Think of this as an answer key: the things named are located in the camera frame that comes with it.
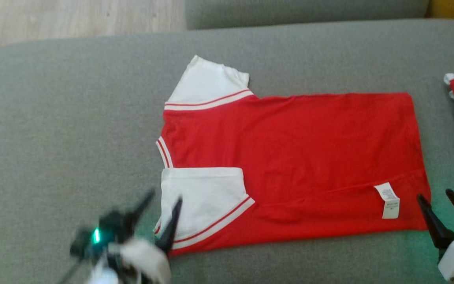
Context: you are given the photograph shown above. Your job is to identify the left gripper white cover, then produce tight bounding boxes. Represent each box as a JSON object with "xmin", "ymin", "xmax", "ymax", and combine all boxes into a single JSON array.
[{"xmin": 70, "ymin": 190, "xmax": 183, "ymax": 284}]

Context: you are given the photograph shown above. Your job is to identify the red t-shirt white sleeves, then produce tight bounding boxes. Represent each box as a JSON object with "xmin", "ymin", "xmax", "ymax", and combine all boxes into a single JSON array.
[{"xmin": 154, "ymin": 55, "xmax": 432, "ymax": 256}]

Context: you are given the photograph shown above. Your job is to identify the large grey sofa seat cushion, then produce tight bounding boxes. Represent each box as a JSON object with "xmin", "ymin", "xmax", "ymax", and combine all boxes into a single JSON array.
[{"xmin": 0, "ymin": 19, "xmax": 454, "ymax": 284}]

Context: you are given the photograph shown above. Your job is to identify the small grey sofa cushion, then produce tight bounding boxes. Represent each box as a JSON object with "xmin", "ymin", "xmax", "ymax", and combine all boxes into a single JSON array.
[{"xmin": 184, "ymin": 0, "xmax": 430, "ymax": 30}]

